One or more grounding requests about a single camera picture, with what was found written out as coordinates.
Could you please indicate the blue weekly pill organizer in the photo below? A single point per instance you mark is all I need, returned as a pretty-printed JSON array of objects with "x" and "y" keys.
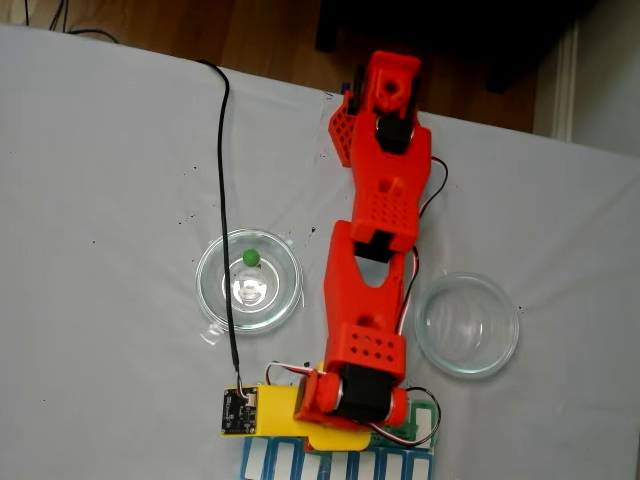
[{"x": 287, "y": 460}]

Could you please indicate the green weekly pill organizer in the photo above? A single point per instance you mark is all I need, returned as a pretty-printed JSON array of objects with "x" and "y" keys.
[{"x": 400, "y": 432}]

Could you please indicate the clear glass bowl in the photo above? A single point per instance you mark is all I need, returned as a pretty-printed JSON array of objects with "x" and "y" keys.
[
  {"x": 470, "y": 325},
  {"x": 280, "y": 300}
]

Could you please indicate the white plastic table cover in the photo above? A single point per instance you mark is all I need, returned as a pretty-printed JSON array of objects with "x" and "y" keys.
[{"x": 100, "y": 150}]

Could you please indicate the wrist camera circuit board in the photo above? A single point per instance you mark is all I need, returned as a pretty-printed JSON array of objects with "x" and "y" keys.
[{"x": 240, "y": 411}]

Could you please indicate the white wall trim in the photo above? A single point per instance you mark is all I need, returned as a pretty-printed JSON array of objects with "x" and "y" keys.
[{"x": 567, "y": 75}]

